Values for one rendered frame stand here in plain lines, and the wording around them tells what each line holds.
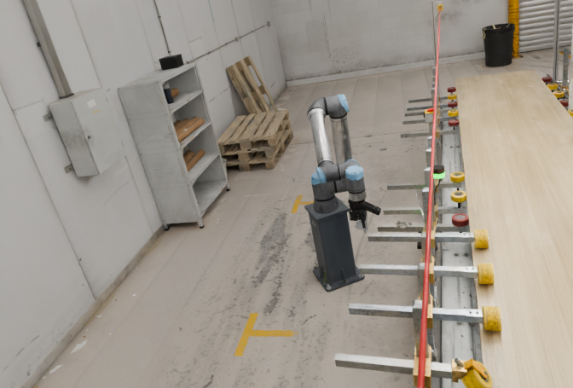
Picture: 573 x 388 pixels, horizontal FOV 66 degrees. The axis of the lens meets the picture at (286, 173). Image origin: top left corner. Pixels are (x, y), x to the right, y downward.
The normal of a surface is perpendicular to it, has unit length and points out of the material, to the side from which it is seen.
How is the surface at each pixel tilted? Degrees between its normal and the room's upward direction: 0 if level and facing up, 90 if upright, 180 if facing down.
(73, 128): 90
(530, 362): 0
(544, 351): 0
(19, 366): 90
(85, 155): 90
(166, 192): 90
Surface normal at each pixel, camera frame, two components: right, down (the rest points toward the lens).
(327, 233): 0.30, 0.31
